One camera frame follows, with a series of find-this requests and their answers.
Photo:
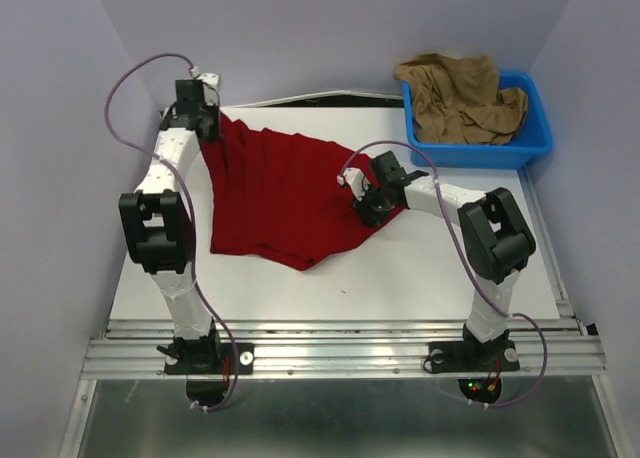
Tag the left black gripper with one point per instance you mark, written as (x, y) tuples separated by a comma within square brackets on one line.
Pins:
[(215, 111)]

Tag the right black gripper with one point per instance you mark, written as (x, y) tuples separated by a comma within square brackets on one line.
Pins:
[(368, 218)]

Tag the red skirt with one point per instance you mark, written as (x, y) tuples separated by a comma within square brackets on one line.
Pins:
[(275, 195)]

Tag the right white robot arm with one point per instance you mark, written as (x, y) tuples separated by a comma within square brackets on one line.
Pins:
[(488, 229)]

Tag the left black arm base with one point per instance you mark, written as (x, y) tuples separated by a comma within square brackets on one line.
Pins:
[(205, 356)]

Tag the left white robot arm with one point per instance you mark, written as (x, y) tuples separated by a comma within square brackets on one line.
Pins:
[(159, 232)]

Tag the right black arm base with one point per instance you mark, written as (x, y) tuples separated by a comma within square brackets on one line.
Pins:
[(469, 355)]

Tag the tan skirt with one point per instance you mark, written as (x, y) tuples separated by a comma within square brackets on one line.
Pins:
[(460, 102)]

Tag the blue plastic bin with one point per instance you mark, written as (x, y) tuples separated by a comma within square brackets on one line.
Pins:
[(533, 141)]

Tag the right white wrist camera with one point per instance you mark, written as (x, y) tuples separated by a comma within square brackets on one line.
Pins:
[(356, 180)]

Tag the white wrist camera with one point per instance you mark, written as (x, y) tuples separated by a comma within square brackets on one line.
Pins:
[(211, 84), (356, 180)]

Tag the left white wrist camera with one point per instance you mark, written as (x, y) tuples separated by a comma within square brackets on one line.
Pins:
[(211, 84)]

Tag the aluminium mounting rail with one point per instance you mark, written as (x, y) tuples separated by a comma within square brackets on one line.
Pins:
[(351, 350)]

